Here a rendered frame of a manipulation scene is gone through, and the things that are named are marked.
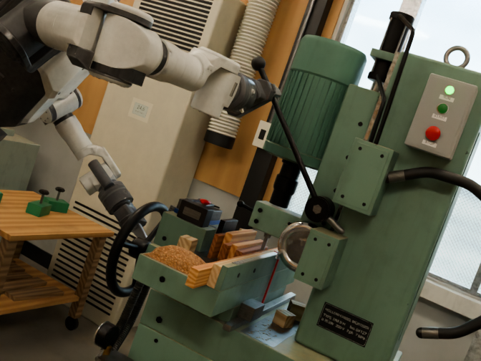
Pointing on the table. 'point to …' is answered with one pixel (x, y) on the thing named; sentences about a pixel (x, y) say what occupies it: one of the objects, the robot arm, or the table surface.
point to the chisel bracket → (271, 218)
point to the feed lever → (318, 211)
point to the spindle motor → (314, 97)
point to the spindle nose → (285, 184)
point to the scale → (255, 258)
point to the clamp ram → (225, 225)
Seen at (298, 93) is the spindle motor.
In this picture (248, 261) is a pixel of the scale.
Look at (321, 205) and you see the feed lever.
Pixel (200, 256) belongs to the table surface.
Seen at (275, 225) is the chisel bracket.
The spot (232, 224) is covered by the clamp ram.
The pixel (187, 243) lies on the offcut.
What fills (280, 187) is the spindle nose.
